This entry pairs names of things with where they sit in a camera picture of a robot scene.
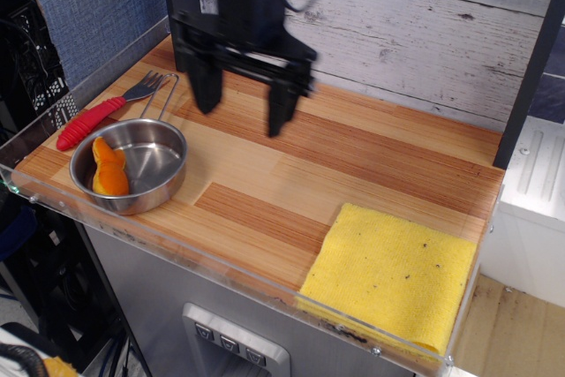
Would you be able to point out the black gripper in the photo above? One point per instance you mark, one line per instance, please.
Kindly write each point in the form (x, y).
(248, 37)

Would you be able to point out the metal bowl with wire handle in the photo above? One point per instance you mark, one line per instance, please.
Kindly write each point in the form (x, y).
(156, 154)

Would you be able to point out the yellow cloth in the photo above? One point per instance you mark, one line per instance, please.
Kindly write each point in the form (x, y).
(389, 279)

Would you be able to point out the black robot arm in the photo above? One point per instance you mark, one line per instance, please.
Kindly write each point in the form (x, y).
(247, 37)

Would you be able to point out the orange toy in bowl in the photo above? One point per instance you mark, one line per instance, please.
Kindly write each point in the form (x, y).
(109, 178)

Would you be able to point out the silver panel with buttons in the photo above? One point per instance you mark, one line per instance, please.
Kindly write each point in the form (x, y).
(234, 344)

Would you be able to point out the white ribbed appliance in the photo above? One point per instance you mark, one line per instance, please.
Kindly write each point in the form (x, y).
(524, 247)

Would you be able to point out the orange object bottom left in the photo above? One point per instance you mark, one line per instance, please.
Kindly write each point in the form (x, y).
(56, 367)

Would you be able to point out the fork with red handle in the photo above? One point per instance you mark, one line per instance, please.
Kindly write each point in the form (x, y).
(83, 124)

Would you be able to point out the black crate with cables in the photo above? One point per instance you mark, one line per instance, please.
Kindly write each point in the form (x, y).
(32, 77)

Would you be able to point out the dark right frame post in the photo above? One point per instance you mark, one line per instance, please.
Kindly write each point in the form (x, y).
(541, 52)

